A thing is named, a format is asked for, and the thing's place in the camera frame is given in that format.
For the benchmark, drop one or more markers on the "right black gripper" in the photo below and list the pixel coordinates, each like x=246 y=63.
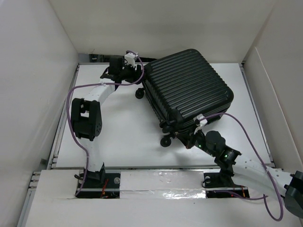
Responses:
x=187 y=140

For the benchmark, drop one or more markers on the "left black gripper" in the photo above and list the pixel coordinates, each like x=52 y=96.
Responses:
x=136 y=74

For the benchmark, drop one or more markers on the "black hard-shell suitcase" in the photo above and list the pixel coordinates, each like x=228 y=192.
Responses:
x=181 y=86

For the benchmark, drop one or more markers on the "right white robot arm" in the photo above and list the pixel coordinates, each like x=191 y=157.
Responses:
x=269 y=181

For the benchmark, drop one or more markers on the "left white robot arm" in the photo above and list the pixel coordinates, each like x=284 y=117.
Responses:
x=84 y=115

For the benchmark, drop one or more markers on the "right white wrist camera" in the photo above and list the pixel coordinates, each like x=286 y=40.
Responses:
x=200 y=122

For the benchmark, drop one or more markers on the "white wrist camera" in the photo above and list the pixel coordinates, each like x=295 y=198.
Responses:
x=200 y=122
x=130 y=58

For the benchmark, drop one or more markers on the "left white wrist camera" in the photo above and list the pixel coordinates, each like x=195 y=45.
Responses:
x=130 y=58

